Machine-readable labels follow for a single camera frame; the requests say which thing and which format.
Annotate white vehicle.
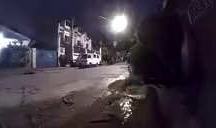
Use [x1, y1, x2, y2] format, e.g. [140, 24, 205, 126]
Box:
[76, 52, 102, 69]

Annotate pale multi-storey building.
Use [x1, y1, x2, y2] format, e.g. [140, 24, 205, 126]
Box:
[56, 19, 94, 68]

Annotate street lamp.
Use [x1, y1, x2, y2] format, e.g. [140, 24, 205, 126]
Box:
[98, 13, 129, 34]

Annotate pole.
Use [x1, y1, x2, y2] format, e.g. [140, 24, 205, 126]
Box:
[70, 16, 76, 67]

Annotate puddle of water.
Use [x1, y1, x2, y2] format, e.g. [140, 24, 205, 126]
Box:
[117, 95, 135, 124]

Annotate dark bush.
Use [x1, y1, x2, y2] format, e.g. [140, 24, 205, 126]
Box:
[126, 13, 184, 86]

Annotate grey asphalt road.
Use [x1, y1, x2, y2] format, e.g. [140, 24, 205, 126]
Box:
[0, 62, 149, 128]

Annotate low building with lit roof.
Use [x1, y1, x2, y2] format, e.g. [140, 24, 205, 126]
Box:
[0, 24, 33, 70]

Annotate blue wall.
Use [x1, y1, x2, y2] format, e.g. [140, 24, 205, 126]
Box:
[31, 47, 59, 69]

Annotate dark wall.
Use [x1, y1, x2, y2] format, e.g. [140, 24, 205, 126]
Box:
[142, 0, 216, 128]

